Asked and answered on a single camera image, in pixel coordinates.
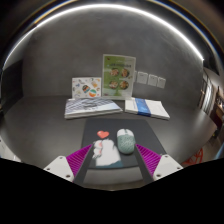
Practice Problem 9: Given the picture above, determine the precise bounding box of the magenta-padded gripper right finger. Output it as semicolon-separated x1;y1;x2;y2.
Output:
133;143;184;186

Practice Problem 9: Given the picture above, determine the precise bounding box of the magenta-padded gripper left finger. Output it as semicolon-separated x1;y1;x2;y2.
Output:
43;143;94;186

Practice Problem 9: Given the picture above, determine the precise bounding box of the white and green perforated mouse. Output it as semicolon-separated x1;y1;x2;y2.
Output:
116;128;137;155

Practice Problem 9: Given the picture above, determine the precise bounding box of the black mouse pad with cartoon print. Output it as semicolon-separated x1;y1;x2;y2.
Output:
80;118;167;169

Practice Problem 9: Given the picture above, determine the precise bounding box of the red lattice table leg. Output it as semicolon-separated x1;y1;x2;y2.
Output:
181;148;204;168

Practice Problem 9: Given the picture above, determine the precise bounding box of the white book with blue band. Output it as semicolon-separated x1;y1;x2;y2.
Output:
124;97;171;121

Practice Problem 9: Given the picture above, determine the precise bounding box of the grey striped magazine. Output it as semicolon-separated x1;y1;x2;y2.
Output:
64;97;124;120

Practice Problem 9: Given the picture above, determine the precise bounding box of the dark framed glass partition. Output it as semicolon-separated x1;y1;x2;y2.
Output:
199;66;224;134

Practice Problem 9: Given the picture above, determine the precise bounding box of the white card with colourful pictures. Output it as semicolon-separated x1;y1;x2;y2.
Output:
71;76;102;100

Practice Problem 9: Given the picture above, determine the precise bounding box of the black monitor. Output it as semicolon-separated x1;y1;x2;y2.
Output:
0;61;24;109

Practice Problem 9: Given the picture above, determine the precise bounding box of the green menu sign stand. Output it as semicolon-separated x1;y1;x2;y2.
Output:
101;53;137;101

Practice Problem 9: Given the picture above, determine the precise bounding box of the white ceiling light strip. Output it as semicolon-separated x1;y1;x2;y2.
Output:
3;3;205;68

